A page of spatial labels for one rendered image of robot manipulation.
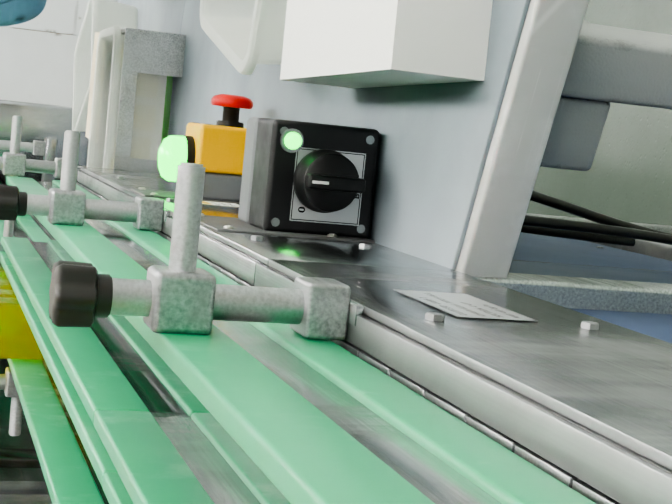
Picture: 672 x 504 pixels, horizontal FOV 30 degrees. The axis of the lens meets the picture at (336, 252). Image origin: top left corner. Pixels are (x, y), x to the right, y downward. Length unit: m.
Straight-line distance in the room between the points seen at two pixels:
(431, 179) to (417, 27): 0.12
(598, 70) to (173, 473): 0.37
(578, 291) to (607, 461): 0.45
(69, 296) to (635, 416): 0.25
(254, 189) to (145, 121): 0.75
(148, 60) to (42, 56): 3.57
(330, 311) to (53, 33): 4.69
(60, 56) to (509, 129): 4.53
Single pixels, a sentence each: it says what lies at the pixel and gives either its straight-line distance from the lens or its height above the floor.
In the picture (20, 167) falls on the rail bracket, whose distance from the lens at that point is 1.59.
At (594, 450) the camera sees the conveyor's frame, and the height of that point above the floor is 0.88.
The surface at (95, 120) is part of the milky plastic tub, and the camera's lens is 1.80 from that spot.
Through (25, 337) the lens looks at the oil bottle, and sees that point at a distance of 1.30.
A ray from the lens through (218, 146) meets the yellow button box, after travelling 1.16.
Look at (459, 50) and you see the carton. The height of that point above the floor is 0.77.
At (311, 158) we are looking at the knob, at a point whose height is 0.81.
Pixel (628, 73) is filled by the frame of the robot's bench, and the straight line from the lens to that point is 0.81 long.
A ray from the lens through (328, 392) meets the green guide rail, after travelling 0.47.
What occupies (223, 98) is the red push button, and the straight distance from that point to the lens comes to 1.18.
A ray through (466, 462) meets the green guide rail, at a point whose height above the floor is 0.91.
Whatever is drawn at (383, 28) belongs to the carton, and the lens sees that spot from 0.76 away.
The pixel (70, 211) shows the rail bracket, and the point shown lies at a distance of 0.99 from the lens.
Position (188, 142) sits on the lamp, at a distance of 1.18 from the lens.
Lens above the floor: 1.07
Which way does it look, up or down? 19 degrees down
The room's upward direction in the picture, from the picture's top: 86 degrees counter-clockwise
